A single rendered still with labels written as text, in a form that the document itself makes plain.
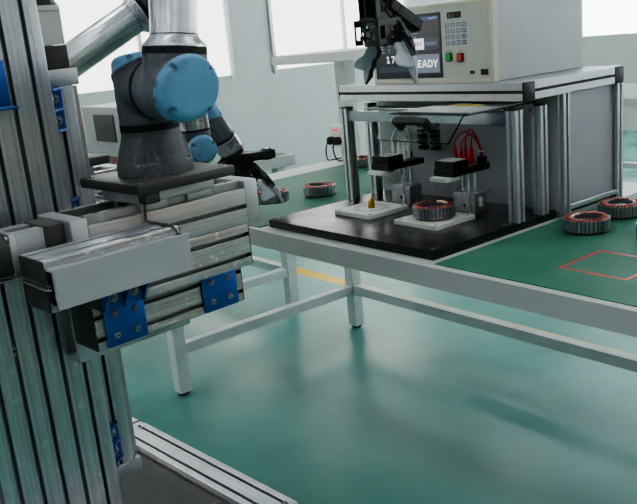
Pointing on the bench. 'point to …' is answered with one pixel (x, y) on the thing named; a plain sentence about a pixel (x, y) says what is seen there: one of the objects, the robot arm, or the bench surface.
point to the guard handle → (412, 123)
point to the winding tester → (502, 39)
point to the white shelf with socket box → (343, 65)
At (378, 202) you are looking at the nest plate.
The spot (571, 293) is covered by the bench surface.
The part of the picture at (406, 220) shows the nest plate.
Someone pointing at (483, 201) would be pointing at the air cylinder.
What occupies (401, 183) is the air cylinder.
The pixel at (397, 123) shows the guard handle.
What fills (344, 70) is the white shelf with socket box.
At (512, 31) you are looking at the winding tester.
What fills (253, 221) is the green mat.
